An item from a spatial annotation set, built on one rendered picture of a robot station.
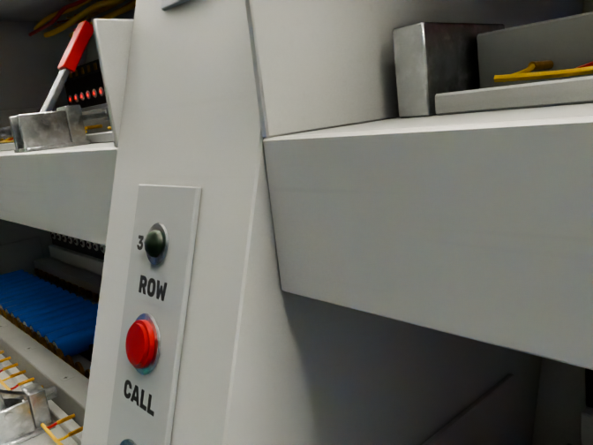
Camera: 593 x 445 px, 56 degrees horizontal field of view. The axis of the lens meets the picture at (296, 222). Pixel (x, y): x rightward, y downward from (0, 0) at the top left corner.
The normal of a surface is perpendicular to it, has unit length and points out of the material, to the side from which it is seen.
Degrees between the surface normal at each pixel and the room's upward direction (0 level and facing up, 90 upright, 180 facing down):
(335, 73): 90
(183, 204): 90
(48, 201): 108
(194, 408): 90
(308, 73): 90
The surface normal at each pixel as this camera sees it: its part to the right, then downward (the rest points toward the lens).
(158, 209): -0.73, -0.10
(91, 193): -0.74, 0.22
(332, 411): 0.67, 0.07
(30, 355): -0.11, -0.97
